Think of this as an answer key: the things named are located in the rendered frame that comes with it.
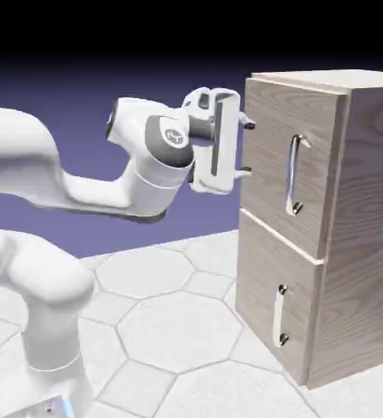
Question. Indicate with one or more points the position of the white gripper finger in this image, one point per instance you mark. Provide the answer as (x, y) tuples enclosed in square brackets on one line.
[(247, 121), (243, 171)]

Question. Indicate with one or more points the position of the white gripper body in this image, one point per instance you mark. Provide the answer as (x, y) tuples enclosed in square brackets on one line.
[(225, 143)]

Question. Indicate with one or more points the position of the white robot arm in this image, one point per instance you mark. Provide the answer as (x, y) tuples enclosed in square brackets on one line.
[(145, 183)]

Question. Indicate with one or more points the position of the light wood cabinet door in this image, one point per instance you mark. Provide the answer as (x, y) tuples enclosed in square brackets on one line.
[(259, 294), (276, 156)]

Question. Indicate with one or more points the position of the light wood cabinet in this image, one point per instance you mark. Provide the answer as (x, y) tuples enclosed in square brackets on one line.
[(357, 228)]

